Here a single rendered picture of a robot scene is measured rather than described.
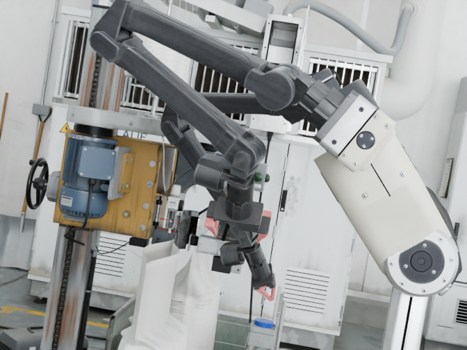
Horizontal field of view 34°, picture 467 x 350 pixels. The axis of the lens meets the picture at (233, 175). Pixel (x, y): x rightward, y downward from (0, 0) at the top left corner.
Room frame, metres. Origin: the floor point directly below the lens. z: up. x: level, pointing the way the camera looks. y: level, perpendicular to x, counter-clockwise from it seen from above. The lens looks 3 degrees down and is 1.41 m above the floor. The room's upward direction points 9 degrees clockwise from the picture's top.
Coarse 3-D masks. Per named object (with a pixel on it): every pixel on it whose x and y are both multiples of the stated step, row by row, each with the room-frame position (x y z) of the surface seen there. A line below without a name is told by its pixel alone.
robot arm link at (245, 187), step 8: (224, 176) 1.57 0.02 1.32; (232, 176) 1.57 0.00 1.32; (224, 184) 1.60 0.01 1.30; (232, 184) 1.56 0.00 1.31; (240, 184) 1.56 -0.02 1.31; (248, 184) 1.56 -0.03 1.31; (232, 192) 1.57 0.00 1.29; (240, 192) 1.56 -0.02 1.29; (248, 192) 1.57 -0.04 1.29; (232, 200) 1.58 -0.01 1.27; (240, 200) 1.58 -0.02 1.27; (248, 200) 1.59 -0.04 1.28
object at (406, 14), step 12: (300, 0) 4.85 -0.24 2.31; (312, 0) 4.87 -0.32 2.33; (288, 12) 4.83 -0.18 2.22; (324, 12) 4.91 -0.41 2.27; (336, 12) 4.93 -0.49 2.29; (408, 12) 5.30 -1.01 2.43; (348, 24) 4.97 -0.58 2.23; (360, 36) 5.03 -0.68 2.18; (396, 36) 5.29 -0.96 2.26; (372, 48) 5.11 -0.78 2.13; (384, 48) 5.15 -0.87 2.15; (396, 48) 5.26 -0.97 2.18
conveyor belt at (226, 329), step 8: (224, 320) 4.16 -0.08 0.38; (232, 320) 4.19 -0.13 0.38; (216, 328) 3.95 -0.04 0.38; (224, 328) 3.98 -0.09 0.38; (232, 328) 4.01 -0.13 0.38; (240, 328) 4.04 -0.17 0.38; (248, 328) 4.06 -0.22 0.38; (216, 336) 3.80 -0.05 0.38; (224, 336) 3.83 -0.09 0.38; (232, 336) 3.85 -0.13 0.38; (240, 336) 3.88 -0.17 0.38; (216, 344) 3.65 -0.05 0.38; (224, 344) 3.68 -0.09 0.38; (232, 344) 3.70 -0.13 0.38; (240, 344) 3.72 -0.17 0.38
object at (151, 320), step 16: (144, 256) 2.05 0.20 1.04; (160, 256) 2.29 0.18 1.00; (176, 256) 2.12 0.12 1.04; (144, 272) 2.00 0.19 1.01; (160, 272) 2.02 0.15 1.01; (144, 288) 1.92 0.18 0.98; (160, 288) 2.04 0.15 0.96; (144, 304) 1.95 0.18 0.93; (160, 304) 2.05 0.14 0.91; (144, 320) 1.97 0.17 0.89; (160, 320) 2.07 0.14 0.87; (176, 320) 2.25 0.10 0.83; (128, 336) 2.03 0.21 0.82; (144, 336) 1.97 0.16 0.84; (160, 336) 2.04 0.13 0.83; (176, 336) 2.12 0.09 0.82
